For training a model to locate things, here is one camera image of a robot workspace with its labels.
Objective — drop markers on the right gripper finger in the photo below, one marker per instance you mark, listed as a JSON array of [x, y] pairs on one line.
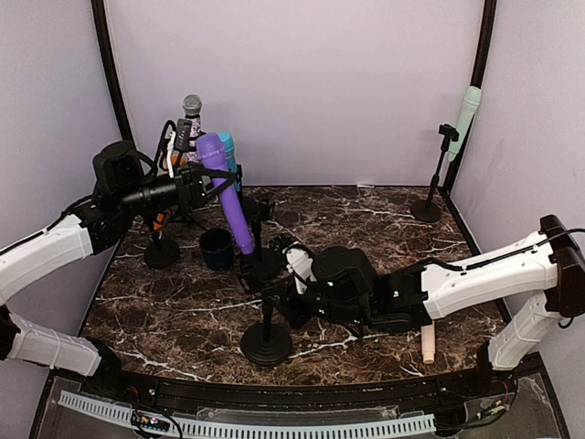
[[280, 304], [284, 286]]

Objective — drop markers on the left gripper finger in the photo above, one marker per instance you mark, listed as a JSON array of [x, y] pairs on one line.
[[208, 190], [218, 173]]

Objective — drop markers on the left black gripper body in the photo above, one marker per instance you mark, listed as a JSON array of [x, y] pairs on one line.
[[186, 196]]

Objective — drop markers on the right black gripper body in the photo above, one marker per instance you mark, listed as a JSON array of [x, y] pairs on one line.
[[298, 319]]

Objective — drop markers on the purple microphone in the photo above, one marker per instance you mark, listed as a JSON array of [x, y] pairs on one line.
[[228, 196]]

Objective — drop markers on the black round-base stand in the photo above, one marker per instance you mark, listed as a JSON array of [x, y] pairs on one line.
[[249, 205], [264, 343], [426, 210], [265, 262], [161, 252]]

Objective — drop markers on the pale pink microphone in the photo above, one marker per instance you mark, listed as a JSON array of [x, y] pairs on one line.
[[428, 340]]

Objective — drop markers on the mint green microphone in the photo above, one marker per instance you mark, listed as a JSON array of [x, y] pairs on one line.
[[471, 102]]

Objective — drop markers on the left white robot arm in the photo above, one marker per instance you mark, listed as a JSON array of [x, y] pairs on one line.
[[86, 228]]

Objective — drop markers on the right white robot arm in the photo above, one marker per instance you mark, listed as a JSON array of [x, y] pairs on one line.
[[341, 286]]

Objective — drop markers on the black round-base stand, teal mic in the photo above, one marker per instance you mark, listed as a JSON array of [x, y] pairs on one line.
[[249, 205]]

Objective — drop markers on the orange microphone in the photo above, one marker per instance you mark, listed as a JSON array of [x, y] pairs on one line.
[[163, 217]]

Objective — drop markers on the teal blue microphone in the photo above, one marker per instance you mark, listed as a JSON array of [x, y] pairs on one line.
[[229, 144]]

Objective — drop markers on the black round-base stand, orange mic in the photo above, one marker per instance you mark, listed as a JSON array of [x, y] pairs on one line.
[[161, 252]]

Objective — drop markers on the silver glitter microphone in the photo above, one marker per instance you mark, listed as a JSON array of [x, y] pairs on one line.
[[192, 106]]

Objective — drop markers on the dark blue mug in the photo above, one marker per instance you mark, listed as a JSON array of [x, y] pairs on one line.
[[217, 249]]

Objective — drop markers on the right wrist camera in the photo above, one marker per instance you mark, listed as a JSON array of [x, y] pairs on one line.
[[296, 258]]

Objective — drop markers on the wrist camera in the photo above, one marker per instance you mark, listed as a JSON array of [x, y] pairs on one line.
[[173, 143], [296, 258]]

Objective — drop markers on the black tripod shock-mount stand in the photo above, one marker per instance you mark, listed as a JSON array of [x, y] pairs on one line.
[[191, 156]]

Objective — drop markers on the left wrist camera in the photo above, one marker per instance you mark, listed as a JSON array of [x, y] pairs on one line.
[[173, 143]]

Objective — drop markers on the left black corner post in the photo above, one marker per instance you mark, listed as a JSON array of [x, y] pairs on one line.
[[120, 82]]

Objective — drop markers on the black corner post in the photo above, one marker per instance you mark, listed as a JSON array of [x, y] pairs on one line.
[[477, 79], [120, 82]]

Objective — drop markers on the black front rail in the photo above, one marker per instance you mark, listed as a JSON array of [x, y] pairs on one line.
[[441, 393]]

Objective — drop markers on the white slotted cable duct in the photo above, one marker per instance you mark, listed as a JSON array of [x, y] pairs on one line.
[[225, 423]]

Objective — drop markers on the right black corner post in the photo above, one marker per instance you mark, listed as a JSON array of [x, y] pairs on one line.
[[477, 79]]

